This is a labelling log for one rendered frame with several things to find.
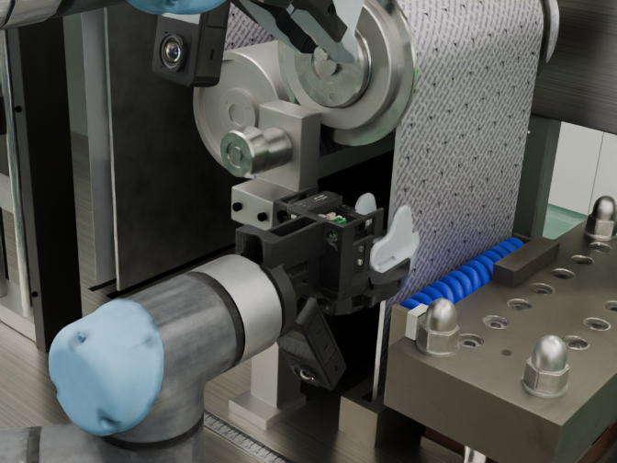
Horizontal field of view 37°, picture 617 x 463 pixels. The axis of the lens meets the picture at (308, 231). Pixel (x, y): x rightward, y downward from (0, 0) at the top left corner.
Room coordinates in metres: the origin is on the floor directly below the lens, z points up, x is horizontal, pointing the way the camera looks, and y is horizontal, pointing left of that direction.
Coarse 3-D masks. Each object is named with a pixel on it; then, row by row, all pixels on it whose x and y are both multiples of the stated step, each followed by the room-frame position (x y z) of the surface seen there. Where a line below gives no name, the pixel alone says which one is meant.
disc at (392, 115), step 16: (368, 0) 0.74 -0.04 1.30; (384, 0) 0.73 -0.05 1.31; (384, 16) 0.73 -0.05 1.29; (400, 16) 0.72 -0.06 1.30; (400, 32) 0.72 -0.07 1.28; (400, 48) 0.72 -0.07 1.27; (400, 64) 0.72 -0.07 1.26; (416, 64) 0.71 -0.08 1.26; (400, 80) 0.72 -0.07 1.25; (416, 80) 0.71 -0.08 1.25; (288, 96) 0.80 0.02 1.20; (400, 96) 0.72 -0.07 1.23; (384, 112) 0.73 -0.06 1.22; (400, 112) 0.72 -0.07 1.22; (320, 128) 0.77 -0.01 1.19; (368, 128) 0.74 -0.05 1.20; (384, 128) 0.73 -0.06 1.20; (352, 144) 0.75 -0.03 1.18
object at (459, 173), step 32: (512, 96) 0.87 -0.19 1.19; (416, 128) 0.74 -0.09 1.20; (448, 128) 0.78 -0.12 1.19; (480, 128) 0.83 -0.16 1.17; (512, 128) 0.88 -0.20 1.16; (416, 160) 0.74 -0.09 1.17; (448, 160) 0.79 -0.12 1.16; (480, 160) 0.83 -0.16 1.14; (512, 160) 0.89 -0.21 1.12; (416, 192) 0.75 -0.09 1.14; (448, 192) 0.79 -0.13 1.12; (480, 192) 0.84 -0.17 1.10; (512, 192) 0.89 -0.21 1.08; (416, 224) 0.75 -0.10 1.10; (448, 224) 0.80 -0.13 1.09; (480, 224) 0.85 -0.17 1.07; (512, 224) 0.90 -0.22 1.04; (416, 256) 0.76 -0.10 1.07; (448, 256) 0.80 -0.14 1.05; (416, 288) 0.76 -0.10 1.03; (384, 320) 0.72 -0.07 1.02
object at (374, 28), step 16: (368, 16) 0.73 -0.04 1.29; (368, 32) 0.73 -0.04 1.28; (384, 32) 0.72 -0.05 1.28; (288, 48) 0.78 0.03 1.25; (384, 48) 0.72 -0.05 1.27; (288, 64) 0.78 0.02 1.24; (384, 64) 0.72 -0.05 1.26; (288, 80) 0.78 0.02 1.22; (384, 80) 0.72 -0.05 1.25; (304, 96) 0.77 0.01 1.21; (368, 96) 0.73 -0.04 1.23; (384, 96) 0.72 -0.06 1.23; (320, 112) 0.76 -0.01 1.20; (336, 112) 0.75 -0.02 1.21; (352, 112) 0.74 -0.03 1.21; (368, 112) 0.73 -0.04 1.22; (336, 128) 0.75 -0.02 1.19; (352, 128) 0.74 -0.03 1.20
